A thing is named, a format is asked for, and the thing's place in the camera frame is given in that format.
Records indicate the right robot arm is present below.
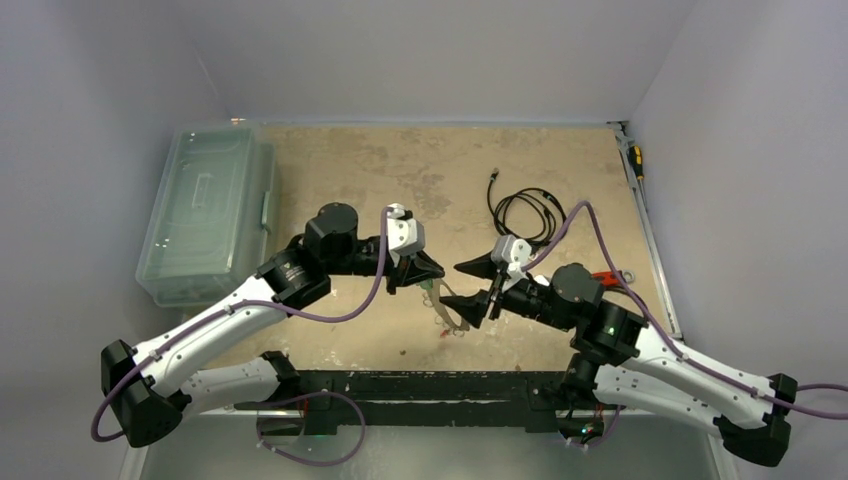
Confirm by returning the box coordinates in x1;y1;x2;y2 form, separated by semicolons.
440;257;798;467

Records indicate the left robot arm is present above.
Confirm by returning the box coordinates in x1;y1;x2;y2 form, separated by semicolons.
90;203;445;448

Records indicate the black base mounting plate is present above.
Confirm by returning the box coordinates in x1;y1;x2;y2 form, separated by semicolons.
235;370;595;435

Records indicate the translucent green storage box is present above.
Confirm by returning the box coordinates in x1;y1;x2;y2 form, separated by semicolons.
136;123;279;308

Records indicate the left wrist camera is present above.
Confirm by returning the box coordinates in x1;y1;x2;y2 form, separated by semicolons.
386;203;426;262

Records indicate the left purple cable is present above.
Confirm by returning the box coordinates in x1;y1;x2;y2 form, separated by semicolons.
89;206;407;444

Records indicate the red handled adjustable wrench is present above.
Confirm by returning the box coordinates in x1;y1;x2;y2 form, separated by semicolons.
592;270;635;288

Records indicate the coiled black cable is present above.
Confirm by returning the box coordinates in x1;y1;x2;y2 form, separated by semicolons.
486;169;568;252

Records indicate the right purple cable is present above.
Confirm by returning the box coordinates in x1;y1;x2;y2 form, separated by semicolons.
523;199;848;422

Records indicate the yellow handled screwdriver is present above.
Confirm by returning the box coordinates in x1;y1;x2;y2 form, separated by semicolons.
627;145;644;182

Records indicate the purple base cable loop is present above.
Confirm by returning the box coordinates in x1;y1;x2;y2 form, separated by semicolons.
254;390;368;469

